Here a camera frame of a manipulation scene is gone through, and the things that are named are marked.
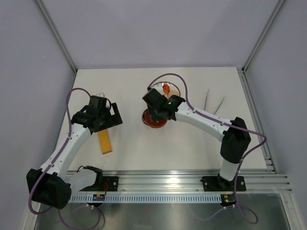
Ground aluminium frame post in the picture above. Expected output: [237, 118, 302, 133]
[241, 0, 287, 74]
[34, 0, 78, 75]

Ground yellow wooden block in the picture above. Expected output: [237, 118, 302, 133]
[98, 129, 112, 155]

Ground metal food tongs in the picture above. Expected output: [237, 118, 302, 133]
[203, 89, 226, 115]

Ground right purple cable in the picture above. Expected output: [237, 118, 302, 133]
[147, 73, 268, 225]

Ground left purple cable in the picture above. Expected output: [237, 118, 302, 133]
[28, 88, 106, 228]

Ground white patterned plate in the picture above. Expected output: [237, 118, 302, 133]
[152, 81, 180, 99]

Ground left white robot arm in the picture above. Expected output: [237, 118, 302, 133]
[26, 95, 123, 209]

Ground round white bun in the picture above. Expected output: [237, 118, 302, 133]
[168, 90, 180, 98]

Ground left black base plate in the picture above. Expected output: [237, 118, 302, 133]
[81, 176, 119, 192]

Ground steel lunch box bowl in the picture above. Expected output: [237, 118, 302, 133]
[141, 109, 168, 130]

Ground perforated cable tray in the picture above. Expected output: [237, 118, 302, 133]
[69, 193, 222, 204]

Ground right aluminium frame post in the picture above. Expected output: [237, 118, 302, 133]
[241, 0, 287, 74]

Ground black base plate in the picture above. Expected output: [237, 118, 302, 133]
[81, 176, 119, 192]
[201, 175, 247, 192]

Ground purple cable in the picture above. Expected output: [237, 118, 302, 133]
[28, 88, 106, 228]
[147, 73, 268, 225]

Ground left aluminium frame post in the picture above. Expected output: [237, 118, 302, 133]
[34, 0, 78, 75]

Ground right side aluminium rail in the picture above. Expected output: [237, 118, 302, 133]
[236, 67, 278, 174]

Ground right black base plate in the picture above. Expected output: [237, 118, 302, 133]
[201, 175, 247, 192]

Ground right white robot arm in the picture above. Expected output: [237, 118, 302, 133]
[142, 88, 251, 191]

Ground orange carrot piece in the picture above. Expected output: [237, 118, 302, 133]
[163, 83, 170, 95]

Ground aluminium rail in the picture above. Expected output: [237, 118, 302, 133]
[236, 67, 278, 174]
[103, 170, 292, 194]

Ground aluminium front rail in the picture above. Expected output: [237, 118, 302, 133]
[103, 170, 292, 194]

